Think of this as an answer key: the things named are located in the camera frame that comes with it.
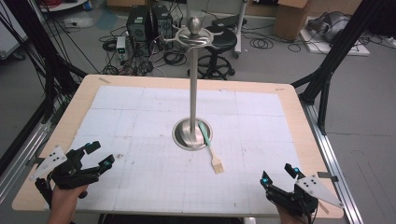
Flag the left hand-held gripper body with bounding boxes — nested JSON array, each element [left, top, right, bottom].
[[28, 145, 101, 207]]

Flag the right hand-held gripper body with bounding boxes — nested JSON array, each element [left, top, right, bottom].
[[265, 174, 345, 217]]

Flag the green-handled wooden spatula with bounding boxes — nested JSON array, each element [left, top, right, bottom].
[[197, 120, 225, 175]]

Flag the silver metal utensil rack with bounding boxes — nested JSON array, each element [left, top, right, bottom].
[[163, 16, 225, 152]]

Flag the person's right hand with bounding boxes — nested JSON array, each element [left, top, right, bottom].
[[275, 205, 308, 224]]

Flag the person's left hand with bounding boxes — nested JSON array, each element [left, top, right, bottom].
[[46, 184, 90, 224]]

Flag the black table clamp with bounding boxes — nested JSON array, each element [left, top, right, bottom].
[[317, 171, 340, 183]]

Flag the white grid mat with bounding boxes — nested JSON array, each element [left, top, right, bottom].
[[43, 85, 312, 217]]

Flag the small white power box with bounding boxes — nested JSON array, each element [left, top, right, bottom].
[[115, 35, 128, 62]]

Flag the black computer tower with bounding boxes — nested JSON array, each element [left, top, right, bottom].
[[125, 5, 151, 58], [151, 4, 174, 51]]

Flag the white flat board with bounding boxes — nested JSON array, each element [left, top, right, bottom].
[[298, 15, 372, 58]]

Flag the black round stool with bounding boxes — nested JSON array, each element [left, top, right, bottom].
[[187, 25, 238, 80]]

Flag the brown cardboard box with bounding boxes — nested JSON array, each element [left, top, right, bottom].
[[273, 0, 312, 41]]

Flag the grey bag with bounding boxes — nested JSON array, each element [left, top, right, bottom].
[[306, 10, 352, 43]]

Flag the aluminium rail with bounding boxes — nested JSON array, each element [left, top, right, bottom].
[[0, 119, 53, 204], [300, 101, 364, 224]]

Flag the black metal frame stand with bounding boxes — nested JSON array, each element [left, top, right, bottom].
[[290, 0, 389, 136], [0, 0, 90, 125]]

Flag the white stand post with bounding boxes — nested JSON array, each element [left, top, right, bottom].
[[233, 0, 248, 60]]

